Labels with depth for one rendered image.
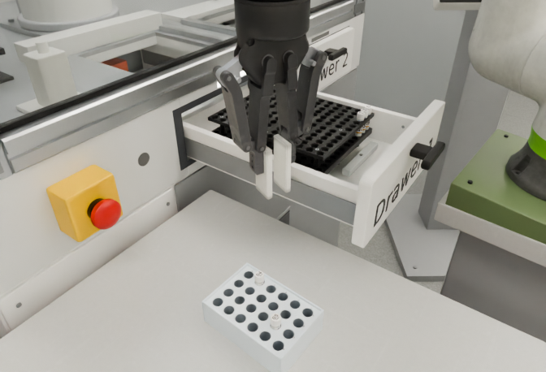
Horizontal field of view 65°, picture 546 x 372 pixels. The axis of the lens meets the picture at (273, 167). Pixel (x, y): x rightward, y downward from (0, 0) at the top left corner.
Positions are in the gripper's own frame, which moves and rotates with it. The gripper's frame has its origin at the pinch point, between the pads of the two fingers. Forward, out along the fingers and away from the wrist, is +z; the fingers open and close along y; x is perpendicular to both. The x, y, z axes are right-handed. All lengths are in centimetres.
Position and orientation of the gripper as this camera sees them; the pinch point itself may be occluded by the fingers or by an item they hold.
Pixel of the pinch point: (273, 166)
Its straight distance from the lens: 52.6
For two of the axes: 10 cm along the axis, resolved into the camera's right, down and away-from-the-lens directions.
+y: 8.5, -2.9, 4.4
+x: -5.3, -4.6, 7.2
